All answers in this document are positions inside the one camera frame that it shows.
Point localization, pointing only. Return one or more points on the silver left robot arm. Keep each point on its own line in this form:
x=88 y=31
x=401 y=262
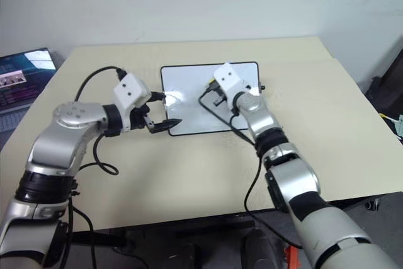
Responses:
x=69 y=117

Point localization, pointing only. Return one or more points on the orange plastic part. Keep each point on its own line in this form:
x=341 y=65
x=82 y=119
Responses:
x=291 y=256

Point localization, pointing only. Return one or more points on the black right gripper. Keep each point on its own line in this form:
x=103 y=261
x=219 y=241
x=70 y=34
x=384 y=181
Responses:
x=217 y=89

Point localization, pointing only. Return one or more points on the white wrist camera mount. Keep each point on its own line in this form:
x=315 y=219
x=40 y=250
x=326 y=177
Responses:
x=229 y=77
x=130 y=91

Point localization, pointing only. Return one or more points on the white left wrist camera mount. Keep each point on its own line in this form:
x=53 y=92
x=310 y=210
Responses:
x=130 y=91

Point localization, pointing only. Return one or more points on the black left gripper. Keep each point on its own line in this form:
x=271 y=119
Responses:
x=140 y=117

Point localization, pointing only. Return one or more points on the black-framed small whiteboard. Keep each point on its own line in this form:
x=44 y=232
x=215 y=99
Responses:
x=189 y=114

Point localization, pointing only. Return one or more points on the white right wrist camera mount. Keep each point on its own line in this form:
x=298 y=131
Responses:
x=229 y=77

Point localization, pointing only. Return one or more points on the black bag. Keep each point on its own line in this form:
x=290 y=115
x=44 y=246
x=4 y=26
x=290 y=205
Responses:
x=388 y=86

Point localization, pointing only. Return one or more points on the black caster wheel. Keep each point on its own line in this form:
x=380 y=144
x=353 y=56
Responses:
x=373 y=205

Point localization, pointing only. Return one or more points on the large dark rounded shape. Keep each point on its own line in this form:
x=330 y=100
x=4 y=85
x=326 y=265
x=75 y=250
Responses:
x=261 y=250

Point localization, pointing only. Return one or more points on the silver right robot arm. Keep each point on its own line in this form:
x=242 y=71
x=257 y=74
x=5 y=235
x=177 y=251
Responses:
x=261 y=114

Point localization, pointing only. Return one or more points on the open grey laptop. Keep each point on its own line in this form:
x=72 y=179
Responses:
x=22 y=77

